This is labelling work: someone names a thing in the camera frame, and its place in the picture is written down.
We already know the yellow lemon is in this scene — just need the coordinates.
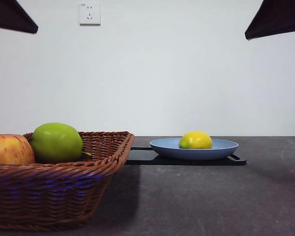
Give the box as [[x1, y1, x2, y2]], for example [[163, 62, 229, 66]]
[[178, 130, 213, 150]]

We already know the red yellow apple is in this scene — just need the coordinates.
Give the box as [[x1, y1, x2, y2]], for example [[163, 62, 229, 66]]
[[0, 134, 36, 165]]

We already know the brown wicker basket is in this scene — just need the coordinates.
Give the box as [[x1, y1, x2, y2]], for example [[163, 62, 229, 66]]
[[0, 131, 135, 232]]

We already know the white wall socket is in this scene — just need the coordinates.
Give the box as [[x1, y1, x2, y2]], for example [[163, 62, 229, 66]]
[[79, 1, 102, 27]]

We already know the light blue round plate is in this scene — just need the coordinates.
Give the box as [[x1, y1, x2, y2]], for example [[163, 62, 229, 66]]
[[149, 137, 240, 161]]

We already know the green apple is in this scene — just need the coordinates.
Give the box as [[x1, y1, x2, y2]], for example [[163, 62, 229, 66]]
[[29, 122, 92, 163]]

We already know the black rectangular tray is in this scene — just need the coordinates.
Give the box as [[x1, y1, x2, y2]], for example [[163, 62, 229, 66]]
[[124, 147, 247, 166]]

